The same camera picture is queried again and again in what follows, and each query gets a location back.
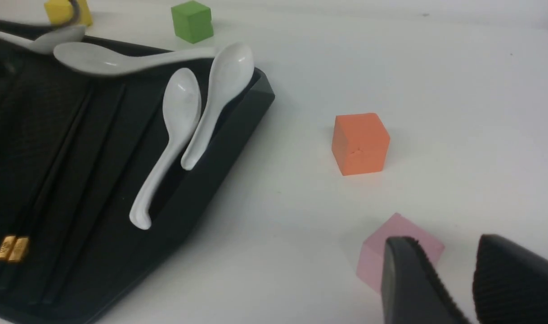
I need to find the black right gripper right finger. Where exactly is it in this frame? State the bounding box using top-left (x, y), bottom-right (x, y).
top-left (473, 234), bottom-right (548, 324)

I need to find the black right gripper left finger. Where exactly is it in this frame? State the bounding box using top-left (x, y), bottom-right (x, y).
top-left (381, 245), bottom-right (470, 324)

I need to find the pink cube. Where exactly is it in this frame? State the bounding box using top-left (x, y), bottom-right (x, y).
top-left (356, 213), bottom-right (445, 295)

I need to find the orange cube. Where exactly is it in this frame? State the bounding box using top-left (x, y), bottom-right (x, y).
top-left (332, 112), bottom-right (391, 176)

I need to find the white spoon far right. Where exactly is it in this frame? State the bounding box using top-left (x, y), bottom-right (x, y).
top-left (181, 42), bottom-right (254, 171)

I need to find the white spoon long front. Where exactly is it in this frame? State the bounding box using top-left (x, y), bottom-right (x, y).
top-left (129, 68), bottom-right (202, 230)

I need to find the green cube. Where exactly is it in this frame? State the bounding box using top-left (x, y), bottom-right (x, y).
top-left (171, 0), bottom-right (214, 44)

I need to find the black chopstick on tray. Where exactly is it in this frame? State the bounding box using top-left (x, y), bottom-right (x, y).
top-left (0, 85), bottom-right (126, 294)
top-left (0, 85), bottom-right (94, 275)

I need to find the black plastic tray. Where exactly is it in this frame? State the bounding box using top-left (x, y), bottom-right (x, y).
top-left (0, 40), bottom-right (275, 324)

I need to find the white spoon top middle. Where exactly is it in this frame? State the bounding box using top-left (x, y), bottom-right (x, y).
top-left (53, 42), bottom-right (218, 77)

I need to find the black chopstick on tray left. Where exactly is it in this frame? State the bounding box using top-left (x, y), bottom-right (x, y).
top-left (0, 85), bottom-right (94, 275)

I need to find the white spoon top left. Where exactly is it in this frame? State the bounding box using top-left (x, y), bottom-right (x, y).
top-left (0, 24), bottom-right (86, 54)

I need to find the yellow cube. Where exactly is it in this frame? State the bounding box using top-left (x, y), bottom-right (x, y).
top-left (44, 0), bottom-right (93, 26)

